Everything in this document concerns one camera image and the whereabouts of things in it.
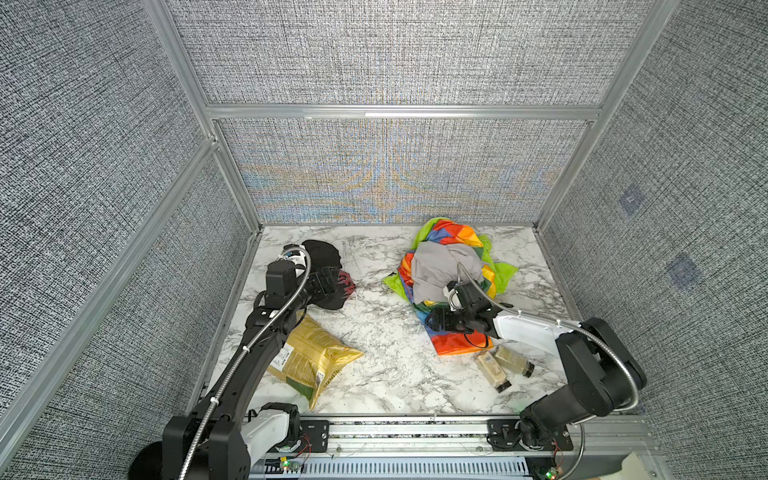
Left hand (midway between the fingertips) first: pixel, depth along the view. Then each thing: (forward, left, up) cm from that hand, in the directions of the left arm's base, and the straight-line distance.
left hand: (319, 271), depth 82 cm
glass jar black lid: (-22, -52, -15) cm, 59 cm away
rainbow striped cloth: (-14, -34, -18) cm, 41 cm away
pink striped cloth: (+5, -6, -14) cm, 16 cm away
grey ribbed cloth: (+6, -34, -8) cm, 36 cm away
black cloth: (+19, +3, -15) cm, 25 cm away
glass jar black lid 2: (-24, -46, -15) cm, 54 cm away
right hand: (-8, -33, -18) cm, 39 cm away
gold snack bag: (-20, +3, -11) cm, 23 cm away
